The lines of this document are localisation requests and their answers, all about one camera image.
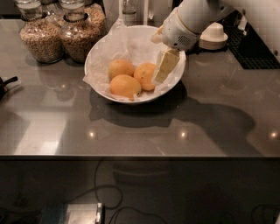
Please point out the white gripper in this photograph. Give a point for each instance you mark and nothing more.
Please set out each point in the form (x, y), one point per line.
(176, 32)

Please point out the orange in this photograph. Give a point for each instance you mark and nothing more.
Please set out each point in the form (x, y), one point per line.
(120, 66)
(143, 73)
(125, 86)

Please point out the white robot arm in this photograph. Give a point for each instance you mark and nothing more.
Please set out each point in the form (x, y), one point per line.
(262, 15)

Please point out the white bowl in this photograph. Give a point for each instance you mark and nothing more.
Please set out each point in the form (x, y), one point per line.
(96, 55)

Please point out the white paper liner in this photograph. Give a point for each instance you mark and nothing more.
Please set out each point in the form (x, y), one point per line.
(128, 43)

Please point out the clear glass bottle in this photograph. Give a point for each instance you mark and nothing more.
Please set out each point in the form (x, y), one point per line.
(129, 12)

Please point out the right stack paper bowls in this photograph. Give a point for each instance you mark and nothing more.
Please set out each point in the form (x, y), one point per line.
(213, 37)

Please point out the back glass grain jar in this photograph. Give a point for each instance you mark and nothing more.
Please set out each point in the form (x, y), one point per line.
(96, 15)

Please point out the glass grain jar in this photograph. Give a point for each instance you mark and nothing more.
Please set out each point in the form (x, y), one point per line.
(39, 36)
(78, 34)
(96, 15)

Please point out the middle glass grain jar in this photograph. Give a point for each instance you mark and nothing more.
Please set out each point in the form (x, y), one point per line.
(78, 34)

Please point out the black rubber mat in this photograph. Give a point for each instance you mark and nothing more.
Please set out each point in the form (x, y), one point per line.
(247, 46)

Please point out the left glass grain jar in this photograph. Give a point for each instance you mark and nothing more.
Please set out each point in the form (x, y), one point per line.
(39, 36)

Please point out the metal box below table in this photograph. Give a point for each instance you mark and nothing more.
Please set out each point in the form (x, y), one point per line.
(73, 214)

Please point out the black handle object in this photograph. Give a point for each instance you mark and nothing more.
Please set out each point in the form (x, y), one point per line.
(3, 85)

